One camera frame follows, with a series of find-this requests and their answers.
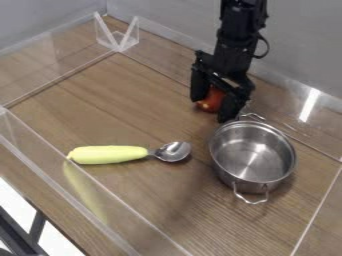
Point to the stainless steel pot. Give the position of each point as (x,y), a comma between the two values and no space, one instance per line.
(254,158)

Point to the spoon with yellow handle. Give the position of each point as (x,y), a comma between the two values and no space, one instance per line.
(97,155)

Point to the black metal table frame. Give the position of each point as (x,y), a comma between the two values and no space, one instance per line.
(22,242)

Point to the red white toy mushroom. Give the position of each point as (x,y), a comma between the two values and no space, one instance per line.
(210,104)

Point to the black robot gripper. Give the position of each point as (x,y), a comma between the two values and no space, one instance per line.
(234,83)

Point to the clear acrylic enclosure wall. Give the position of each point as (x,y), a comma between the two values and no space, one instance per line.
(73,94)

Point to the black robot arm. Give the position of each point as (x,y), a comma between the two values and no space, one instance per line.
(239,41)

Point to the clear acrylic corner bracket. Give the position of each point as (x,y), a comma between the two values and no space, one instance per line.
(115,40)

